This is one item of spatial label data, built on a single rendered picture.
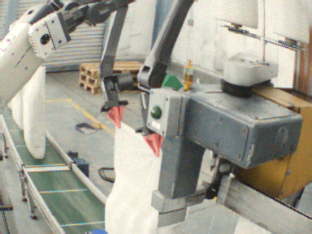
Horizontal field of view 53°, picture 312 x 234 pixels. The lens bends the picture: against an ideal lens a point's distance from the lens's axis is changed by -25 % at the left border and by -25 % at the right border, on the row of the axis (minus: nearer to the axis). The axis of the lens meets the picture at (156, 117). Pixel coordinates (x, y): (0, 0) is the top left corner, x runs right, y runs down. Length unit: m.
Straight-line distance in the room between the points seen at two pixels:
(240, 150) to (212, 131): 0.10
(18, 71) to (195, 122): 0.63
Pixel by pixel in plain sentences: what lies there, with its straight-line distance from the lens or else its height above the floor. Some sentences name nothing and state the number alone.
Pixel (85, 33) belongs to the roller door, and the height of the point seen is 0.93.
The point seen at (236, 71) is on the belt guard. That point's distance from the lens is 0.93.
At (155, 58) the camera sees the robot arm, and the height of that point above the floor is 1.35.
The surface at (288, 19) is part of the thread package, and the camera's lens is 1.00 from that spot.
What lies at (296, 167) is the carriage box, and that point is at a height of 1.14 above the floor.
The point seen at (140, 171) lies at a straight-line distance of 1.40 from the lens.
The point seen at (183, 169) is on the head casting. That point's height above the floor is 1.15.
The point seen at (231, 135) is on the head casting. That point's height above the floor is 1.29.
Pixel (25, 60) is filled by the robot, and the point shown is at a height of 1.35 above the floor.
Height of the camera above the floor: 1.52
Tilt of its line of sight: 16 degrees down
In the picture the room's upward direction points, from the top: 6 degrees clockwise
